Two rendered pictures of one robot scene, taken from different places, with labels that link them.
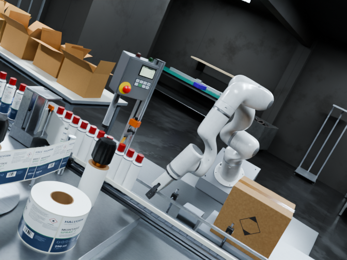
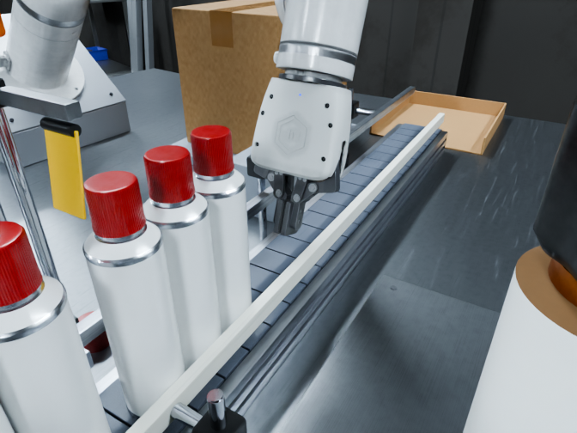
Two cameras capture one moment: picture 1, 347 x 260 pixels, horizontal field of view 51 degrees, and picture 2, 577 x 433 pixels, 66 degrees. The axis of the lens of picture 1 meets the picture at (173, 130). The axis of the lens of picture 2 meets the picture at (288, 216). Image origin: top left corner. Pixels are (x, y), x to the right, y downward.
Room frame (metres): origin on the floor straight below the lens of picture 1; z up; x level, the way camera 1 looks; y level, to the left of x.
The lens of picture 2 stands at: (1.46, 0.41, 1.21)
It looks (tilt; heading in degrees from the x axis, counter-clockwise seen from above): 30 degrees down; 283
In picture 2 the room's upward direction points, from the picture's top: straight up
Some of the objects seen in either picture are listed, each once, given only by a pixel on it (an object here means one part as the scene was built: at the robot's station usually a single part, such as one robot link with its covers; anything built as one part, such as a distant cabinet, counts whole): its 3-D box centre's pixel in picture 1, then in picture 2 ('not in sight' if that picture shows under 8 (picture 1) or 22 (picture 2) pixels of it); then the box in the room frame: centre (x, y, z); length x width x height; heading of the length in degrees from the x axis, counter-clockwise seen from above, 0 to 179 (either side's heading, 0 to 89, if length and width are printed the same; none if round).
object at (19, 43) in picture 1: (27, 37); not in sight; (3.66, 1.74, 0.97); 0.45 x 0.44 x 0.37; 158
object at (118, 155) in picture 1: (114, 163); (137, 304); (1.63, 0.19, 0.98); 0.05 x 0.05 x 0.20
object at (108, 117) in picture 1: (111, 108); not in sight; (1.78, 0.33, 1.18); 0.04 x 0.04 x 0.21
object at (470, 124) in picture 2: not in sight; (440, 118); (1.34, -0.75, 0.85); 0.30 x 0.26 x 0.04; 73
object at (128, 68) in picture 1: (134, 76); not in sight; (1.75, 0.28, 1.38); 0.17 x 0.10 x 0.19; 128
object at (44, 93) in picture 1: (44, 92); not in sight; (1.67, 0.63, 1.14); 0.14 x 0.11 x 0.01; 73
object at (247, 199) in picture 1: (253, 217); (269, 72); (1.73, -0.55, 0.99); 0.30 x 0.24 x 0.27; 72
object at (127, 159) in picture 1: (123, 168); (183, 267); (1.62, 0.14, 0.98); 0.05 x 0.05 x 0.20
